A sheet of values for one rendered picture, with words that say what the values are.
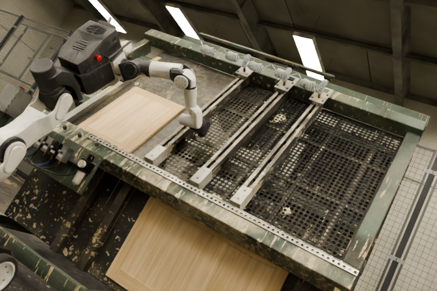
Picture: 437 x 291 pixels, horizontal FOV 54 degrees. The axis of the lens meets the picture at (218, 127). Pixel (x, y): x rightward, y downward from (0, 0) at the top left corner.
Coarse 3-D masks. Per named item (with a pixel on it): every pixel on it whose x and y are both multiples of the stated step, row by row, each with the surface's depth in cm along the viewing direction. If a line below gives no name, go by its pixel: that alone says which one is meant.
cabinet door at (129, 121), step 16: (128, 96) 297; (144, 96) 298; (96, 112) 282; (112, 112) 283; (128, 112) 283; (144, 112) 284; (160, 112) 284; (176, 112) 284; (96, 128) 270; (112, 128) 271; (128, 128) 271; (144, 128) 271; (160, 128) 272; (128, 144) 259
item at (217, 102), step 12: (240, 72) 307; (240, 84) 303; (216, 96) 289; (228, 96) 294; (204, 108) 279; (216, 108) 284; (180, 132) 263; (192, 132) 268; (168, 144) 251; (180, 144) 261; (156, 156) 243
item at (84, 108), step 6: (150, 60) 330; (156, 60) 330; (120, 84) 304; (126, 84) 310; (108, 90) 298; (114, 90) 301; (96, 96) 293; (102, 96) 293; (108, 96) 298; (90, 102) 288; (96, 102) 290; (78, 108) 282; (84, 108) 282; (90, 108) 287; (66, 114) 277; (72, 114) 277; (78, 114) 280; (66, 120) 273; (72, 120) 277
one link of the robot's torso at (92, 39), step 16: (80, 32) 232; (96, 32) 244; (112, 32) 229; (64, 48) 228; (80, 48) 225; (96, 48) 224; (112, 48) 233; (64, 64) 227; (80, 64) 220; (96, 64) 228; (112, 64) 233; (80, 80) 229; (96, 80) 231; (112, 80) 239
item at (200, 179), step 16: (288, 80) 300; (272, 96) 291; (256, 112) 276; (272, 112) 286; (240, 128) 264; (256, 128) 271; (224, 144) 252; (240, 144) 258; (208, 160) 241; (224, 160) 246; (192, 176) 232; (208, 176) 234
